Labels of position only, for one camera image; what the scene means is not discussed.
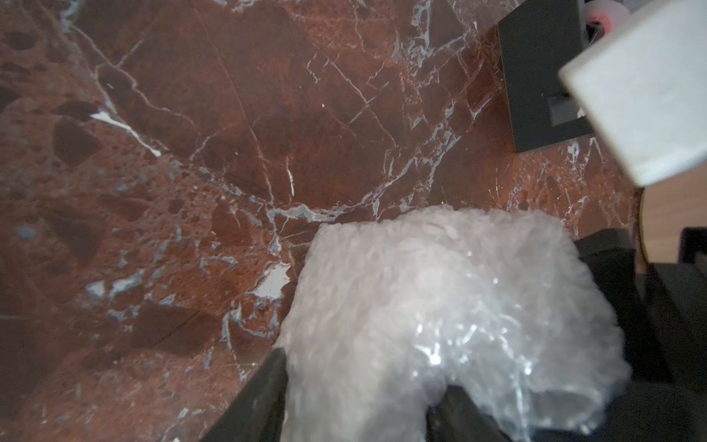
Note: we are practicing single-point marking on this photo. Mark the pink tape roll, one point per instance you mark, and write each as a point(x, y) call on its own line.
point(603, 17)

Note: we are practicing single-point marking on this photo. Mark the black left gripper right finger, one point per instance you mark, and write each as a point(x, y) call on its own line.
point(456, 418)

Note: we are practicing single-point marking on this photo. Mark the wooden flower pot base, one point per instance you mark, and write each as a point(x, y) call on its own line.
point(666, 208)

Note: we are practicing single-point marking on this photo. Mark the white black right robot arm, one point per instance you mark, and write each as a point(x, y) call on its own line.
point(638, 81)

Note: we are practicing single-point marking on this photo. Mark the clear bubble wrap sheet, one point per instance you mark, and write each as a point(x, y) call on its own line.
point(388, 315)

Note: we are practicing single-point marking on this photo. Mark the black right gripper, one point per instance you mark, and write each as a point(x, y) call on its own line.
point(663, 317)

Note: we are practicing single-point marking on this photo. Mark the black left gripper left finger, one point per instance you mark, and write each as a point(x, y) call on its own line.
point(258, 412)

